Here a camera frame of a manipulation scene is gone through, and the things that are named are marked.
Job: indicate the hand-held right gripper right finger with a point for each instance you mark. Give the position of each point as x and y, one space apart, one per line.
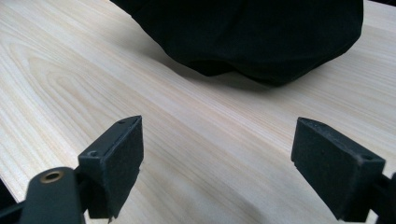
336 174

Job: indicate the black cloth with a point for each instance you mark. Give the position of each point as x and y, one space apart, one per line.
249 34

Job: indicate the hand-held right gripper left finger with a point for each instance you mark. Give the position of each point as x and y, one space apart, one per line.
116 174

